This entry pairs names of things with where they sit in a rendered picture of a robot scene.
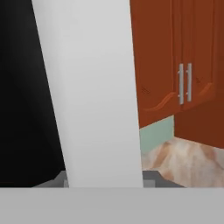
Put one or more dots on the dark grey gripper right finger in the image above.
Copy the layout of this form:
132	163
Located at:
154	180

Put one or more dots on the black microwave body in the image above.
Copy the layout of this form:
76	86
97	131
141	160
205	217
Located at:
23	96

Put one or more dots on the brown wooden cupboard door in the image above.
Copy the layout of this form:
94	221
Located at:
205	43
154	52

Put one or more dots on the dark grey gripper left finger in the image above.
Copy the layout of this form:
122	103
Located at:
59	181

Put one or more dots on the white microwave door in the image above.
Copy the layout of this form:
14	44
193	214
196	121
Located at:
93	93

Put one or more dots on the brown wooden cupboard side panel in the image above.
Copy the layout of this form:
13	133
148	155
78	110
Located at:
201	125

